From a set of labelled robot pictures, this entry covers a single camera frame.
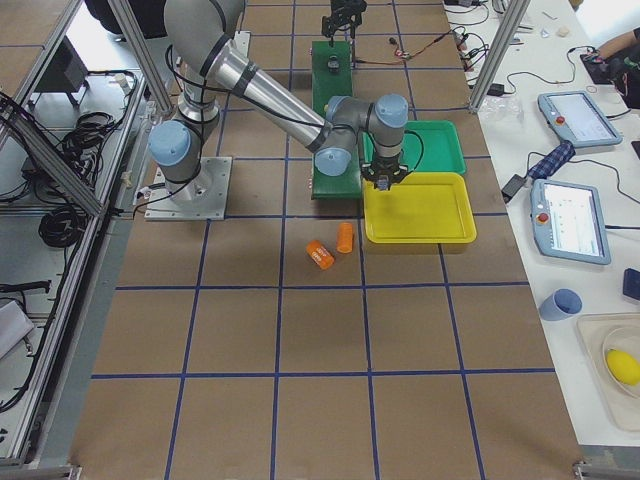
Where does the yellow plastic tray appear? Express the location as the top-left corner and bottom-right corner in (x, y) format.
(363, 172), (477, 244)

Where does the teach pendant far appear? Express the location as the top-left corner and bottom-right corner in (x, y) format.
(537, 91), (622, 148)

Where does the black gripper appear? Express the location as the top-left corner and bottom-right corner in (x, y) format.
(321, 0), (368, 46)
(360, 155), (408, 188)

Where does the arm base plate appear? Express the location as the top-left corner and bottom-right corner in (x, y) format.
(144, 156), (232, 221)
(234, 31), (251, 56)

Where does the teach pendant near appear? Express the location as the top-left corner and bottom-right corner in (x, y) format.
(530, 179), (611, 265)

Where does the plain orange cylinder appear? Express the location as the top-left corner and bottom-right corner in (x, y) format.
(336, 222), (354, 254)

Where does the blue plastic cup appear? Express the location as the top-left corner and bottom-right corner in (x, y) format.
(539, 288), (583, 321)

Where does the blue checkered cloth roll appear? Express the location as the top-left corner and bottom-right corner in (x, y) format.
(527, 140), (576, 180)

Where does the beige tray with bowl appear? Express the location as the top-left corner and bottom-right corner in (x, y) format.
(576, 313), (639, 433)

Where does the aluminium frame post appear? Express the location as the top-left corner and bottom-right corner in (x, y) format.
(468, 0), (530, 113)

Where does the orange cylinder labelled 4680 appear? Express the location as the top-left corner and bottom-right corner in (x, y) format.
(305, 240), (335, 270)

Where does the yellow lemon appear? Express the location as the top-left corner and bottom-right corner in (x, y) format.
(605, 349), (639, 386)

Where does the green conveyor belt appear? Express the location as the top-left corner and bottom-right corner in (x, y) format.
(309, 39), (366, 201)

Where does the green plastic tray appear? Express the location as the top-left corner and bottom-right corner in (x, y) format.
(356, 120), (466, 181)

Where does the teach pendant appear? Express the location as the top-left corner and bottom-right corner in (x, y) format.
(530, 179), (611, 265)
(537, 91), (622, 148)

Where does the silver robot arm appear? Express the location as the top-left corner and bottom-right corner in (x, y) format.
(164, 1), (411, 191)

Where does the red black power cable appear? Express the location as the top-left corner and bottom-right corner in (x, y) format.
(357, 29), (456, 66)

